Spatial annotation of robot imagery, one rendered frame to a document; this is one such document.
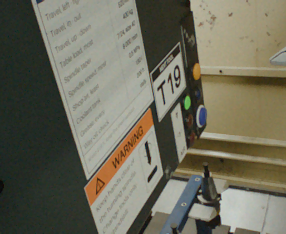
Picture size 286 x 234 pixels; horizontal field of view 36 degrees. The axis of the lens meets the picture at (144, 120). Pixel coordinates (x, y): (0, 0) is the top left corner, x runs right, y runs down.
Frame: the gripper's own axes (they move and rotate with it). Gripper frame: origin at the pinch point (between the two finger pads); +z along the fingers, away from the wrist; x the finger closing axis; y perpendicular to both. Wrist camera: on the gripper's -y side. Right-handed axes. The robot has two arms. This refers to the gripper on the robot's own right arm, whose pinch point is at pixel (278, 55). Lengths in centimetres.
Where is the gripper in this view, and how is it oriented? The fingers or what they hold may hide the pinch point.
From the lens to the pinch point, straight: 70.1
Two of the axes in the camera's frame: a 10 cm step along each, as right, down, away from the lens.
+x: -0.8, -5.0, 8.6
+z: -9.8, 1.9, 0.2
